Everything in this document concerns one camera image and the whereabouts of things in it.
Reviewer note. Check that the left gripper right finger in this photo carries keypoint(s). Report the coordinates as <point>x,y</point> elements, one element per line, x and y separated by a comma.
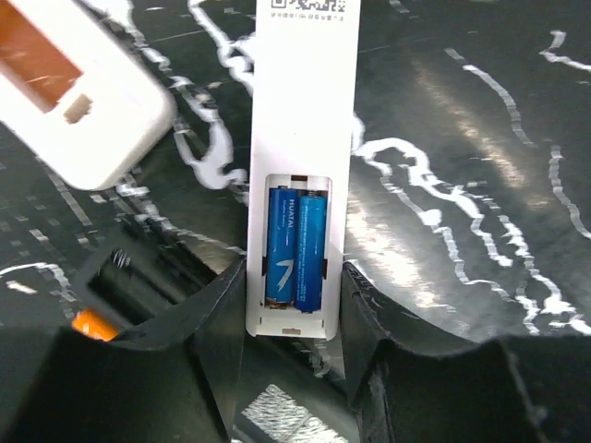
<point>409,381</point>

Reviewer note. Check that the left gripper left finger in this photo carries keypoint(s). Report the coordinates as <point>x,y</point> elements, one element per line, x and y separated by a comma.
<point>173,378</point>

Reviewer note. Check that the orange battery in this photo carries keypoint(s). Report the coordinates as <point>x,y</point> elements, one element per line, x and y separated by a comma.
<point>94,326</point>

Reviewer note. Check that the black remote orange batteries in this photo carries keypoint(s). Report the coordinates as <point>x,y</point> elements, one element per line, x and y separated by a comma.
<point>144,279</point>

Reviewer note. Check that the blue battery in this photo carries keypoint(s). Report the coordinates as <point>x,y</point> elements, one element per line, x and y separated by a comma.
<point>281,245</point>
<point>310,252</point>

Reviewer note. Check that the white remote dark batteries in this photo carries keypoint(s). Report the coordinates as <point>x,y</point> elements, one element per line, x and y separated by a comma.
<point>75,96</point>

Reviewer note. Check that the white remote blue batteries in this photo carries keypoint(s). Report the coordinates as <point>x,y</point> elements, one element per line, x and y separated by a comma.
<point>302,115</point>

